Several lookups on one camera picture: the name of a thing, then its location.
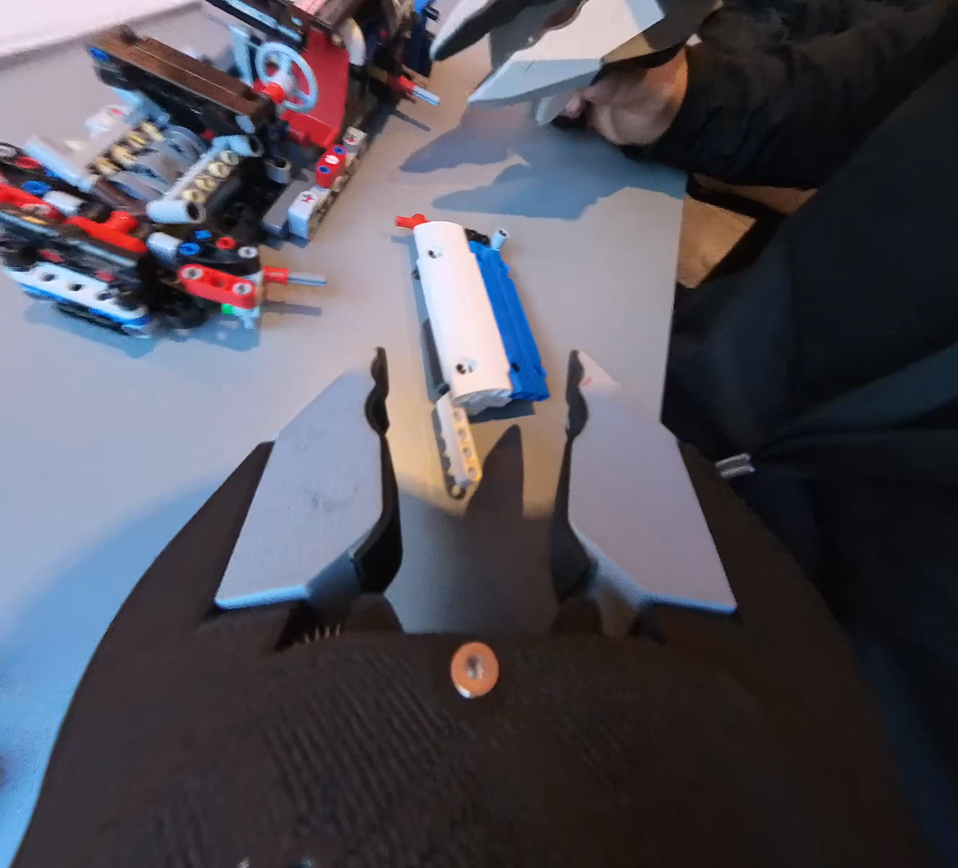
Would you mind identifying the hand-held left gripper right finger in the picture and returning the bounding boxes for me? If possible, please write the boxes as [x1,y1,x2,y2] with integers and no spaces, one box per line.
[550,350,739,615]

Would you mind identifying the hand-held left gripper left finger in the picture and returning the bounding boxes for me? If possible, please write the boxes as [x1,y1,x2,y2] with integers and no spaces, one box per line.
[213,346,405,609]

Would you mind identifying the white blue brick door panel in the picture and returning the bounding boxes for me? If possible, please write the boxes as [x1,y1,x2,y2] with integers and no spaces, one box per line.
[395,213,551,500]

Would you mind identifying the person's right forearm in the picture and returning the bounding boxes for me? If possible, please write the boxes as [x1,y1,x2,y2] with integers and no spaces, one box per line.
[625,0,958,190]

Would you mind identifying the grey desk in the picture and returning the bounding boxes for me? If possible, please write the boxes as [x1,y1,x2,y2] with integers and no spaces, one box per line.
[0,0,690,868]

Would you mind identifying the person's right hand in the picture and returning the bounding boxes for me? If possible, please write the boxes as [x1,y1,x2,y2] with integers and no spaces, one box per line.
[557,48,690,149]

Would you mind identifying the person's black jacket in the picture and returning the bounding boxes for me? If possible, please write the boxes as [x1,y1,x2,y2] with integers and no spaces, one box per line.
[662,52,958,868]

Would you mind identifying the toy brick race car model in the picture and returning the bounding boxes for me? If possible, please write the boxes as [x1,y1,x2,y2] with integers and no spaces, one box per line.
[0,0,444,339]

